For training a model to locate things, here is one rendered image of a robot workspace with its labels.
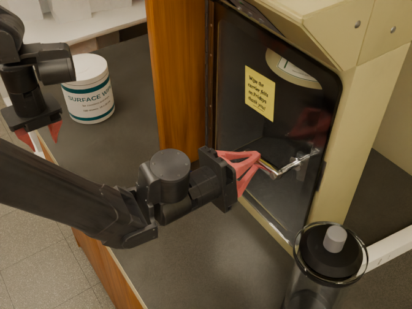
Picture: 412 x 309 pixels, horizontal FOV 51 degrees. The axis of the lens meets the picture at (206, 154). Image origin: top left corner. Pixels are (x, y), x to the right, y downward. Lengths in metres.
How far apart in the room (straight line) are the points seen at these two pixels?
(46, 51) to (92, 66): 0.38
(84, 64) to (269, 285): 0.73
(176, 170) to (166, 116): 0.36
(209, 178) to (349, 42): 0.29
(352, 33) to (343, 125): 0.16
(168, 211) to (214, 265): 0.28
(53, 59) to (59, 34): 0.91
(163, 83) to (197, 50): 0.10
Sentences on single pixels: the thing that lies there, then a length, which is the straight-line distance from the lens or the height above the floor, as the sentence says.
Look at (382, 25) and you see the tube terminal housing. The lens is 0.58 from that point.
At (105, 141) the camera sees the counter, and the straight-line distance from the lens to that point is 1.17.
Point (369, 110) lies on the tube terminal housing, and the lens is 0.68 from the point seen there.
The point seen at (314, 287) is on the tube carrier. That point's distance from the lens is 0.68.
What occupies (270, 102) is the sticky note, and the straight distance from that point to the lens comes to 0.72.
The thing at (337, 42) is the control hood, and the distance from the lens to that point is 0.52.
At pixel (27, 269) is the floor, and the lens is 2.14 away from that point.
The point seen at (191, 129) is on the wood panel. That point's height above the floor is 1.05.
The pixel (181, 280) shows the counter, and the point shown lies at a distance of 0.88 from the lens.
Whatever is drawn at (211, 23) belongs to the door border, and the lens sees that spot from 0.79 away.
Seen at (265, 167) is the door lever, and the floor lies 1.20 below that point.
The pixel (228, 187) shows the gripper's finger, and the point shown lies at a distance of 0.68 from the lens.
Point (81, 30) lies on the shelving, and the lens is 1.74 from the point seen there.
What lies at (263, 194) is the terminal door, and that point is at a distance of 0.86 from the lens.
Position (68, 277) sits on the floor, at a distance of 2.06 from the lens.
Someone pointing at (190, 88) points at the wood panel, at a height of 1.17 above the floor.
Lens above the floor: 1.71
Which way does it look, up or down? 44 degrees down
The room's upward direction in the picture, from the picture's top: straight up
